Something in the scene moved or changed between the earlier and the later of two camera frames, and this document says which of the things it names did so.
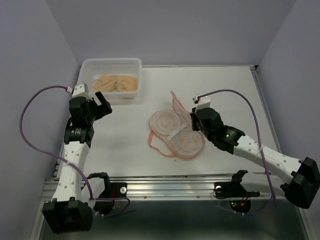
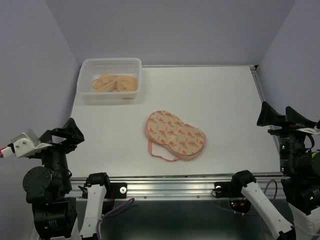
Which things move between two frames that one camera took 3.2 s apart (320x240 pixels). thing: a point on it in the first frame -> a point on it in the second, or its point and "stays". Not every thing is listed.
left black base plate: [111, 190] stays
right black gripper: [194, 116] -> [267, 115]
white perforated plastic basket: [115, 78] stays
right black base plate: [233, 189] stays
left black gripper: [102, 109] -> [74, 134]
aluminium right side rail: [269, 117] stays
